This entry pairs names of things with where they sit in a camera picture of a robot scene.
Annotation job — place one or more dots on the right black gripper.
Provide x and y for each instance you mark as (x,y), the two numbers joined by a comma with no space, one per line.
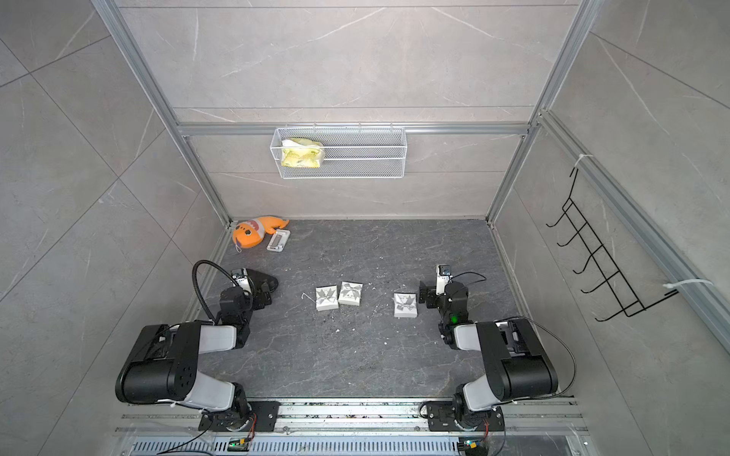
(430,294)

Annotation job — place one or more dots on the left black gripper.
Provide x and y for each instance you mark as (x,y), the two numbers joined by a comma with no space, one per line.
(258,286)

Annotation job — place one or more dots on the white gift box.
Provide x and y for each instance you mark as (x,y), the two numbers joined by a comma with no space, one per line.
(405,305)
(350,293)
(327,298)

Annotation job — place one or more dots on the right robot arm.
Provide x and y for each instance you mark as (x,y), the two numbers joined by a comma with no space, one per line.
(516,364)

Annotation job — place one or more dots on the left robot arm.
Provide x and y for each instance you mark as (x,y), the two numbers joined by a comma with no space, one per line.
(163,365)

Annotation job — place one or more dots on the small white rectangular tray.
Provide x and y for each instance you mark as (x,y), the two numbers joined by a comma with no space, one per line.
(278,241)

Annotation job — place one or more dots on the orange plush toy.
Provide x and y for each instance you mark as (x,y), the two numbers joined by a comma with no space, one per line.
(250,233)

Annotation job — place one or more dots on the yellow crumpled bag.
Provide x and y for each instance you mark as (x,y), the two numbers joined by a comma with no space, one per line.
(302,153)

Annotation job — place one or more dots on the white vent grille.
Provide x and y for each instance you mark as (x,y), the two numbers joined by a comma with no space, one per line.
(303,445)

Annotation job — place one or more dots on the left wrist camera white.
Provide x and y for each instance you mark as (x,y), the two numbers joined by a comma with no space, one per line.
(242,279)

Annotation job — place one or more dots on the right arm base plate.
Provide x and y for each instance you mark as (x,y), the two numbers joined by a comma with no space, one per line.
(444,415)

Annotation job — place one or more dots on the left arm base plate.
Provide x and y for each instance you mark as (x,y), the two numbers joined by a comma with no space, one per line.
(258,415)

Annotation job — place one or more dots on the white wire mesh basket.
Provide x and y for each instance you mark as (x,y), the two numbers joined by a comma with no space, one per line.
(350,152)

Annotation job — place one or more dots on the metal front rail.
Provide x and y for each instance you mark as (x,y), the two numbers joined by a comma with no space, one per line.
(415,416)

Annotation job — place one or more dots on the black wall hook rack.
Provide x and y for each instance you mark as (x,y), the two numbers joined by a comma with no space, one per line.
(601,260)

